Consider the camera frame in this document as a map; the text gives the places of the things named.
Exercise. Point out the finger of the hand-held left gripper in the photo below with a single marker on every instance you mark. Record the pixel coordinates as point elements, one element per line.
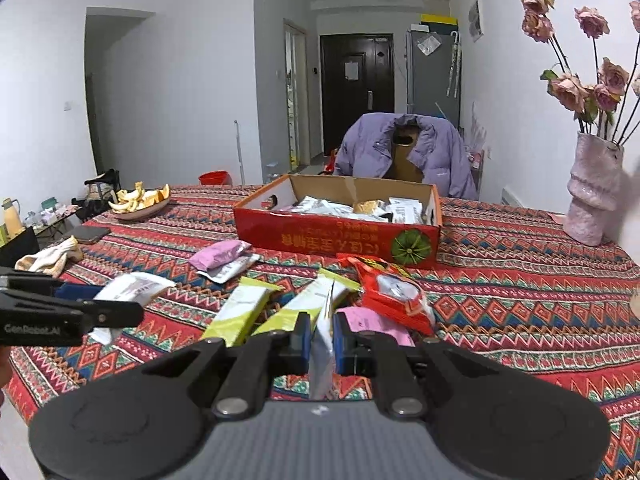
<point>112,314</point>
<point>80,293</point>

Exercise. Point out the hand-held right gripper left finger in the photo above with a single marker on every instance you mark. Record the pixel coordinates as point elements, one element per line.
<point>302,345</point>

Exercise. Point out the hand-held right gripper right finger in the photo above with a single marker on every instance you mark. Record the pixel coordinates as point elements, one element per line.
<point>341,345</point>

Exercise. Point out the pink snack packet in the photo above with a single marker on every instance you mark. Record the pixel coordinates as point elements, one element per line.
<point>370,322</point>
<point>220,255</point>

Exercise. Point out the green snack packet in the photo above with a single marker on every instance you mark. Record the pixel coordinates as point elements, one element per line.
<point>240,310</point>
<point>305,300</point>

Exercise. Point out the red snack packet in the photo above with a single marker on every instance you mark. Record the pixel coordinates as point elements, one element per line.
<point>395,295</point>

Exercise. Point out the red cardboard box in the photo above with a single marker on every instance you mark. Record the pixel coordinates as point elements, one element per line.
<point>325,242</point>

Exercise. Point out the tan biscuit packet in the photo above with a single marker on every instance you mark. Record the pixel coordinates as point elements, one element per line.
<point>367,206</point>

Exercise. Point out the beige cloth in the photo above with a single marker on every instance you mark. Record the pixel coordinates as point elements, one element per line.
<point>50,257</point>

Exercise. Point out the dark smartphone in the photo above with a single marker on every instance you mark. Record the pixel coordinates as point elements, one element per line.
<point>92,234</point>

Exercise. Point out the cluttered side table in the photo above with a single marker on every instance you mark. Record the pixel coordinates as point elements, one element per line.
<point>52,217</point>

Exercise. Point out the brown plate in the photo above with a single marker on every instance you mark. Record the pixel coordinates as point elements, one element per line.
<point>137,215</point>

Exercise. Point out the yellow thermos bottle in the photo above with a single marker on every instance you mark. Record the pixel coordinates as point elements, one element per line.
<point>12,220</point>

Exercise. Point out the red bucket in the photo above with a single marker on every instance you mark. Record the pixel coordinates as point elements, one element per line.
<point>215,178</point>

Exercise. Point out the brown chair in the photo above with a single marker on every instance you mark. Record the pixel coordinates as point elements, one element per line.
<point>402,160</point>

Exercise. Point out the purple puffer jacket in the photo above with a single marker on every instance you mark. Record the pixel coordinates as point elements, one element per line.
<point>370,150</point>

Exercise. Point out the dark entrance door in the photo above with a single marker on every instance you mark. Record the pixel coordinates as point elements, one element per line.
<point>357,115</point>

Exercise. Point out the white interior door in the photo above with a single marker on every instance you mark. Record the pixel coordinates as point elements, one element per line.
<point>295,100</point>

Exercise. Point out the grey refrigerator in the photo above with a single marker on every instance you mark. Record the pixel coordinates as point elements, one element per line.
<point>432,90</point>

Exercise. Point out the paper notice on door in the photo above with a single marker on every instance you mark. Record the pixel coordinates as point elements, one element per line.
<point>351,71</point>

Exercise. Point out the pink textured vase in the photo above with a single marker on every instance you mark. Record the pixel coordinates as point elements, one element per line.
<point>592,195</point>

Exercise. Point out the white hanging umbrella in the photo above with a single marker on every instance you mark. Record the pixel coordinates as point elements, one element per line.
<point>454,65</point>

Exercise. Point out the clear plastic bag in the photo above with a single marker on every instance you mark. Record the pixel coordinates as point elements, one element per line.
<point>428,44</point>

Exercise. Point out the yellow black box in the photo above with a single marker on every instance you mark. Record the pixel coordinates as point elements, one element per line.
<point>439,20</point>

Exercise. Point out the bunch of dried pink roses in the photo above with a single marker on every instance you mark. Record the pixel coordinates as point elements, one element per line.
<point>570,91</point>

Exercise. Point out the wall poster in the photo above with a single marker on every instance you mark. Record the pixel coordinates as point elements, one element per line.
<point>476,19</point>

